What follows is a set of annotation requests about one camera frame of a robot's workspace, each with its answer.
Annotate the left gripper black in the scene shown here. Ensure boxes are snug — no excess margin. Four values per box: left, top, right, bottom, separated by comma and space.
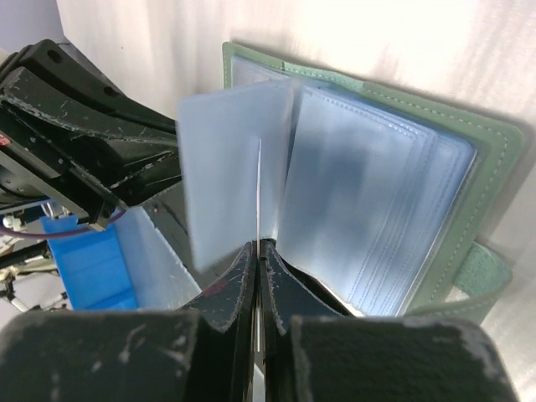
1, 39, 181, 230

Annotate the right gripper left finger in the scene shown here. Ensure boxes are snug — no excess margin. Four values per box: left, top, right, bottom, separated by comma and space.
1, 242, 258, 401

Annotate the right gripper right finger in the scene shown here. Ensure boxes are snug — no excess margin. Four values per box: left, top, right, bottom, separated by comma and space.
260, 240, 517, 401

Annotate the green card holder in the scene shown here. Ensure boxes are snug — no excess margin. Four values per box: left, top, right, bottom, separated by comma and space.
177, 43, 524, 317

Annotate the card with black stripe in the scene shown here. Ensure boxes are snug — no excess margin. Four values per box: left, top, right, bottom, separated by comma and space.
255, 138, 262, 353

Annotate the blue plastic bin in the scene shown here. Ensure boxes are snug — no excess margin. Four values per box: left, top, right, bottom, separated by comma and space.
49, 208, 201, 310

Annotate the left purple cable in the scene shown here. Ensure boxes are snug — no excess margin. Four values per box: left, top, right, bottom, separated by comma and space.
0, 207, 129, 242

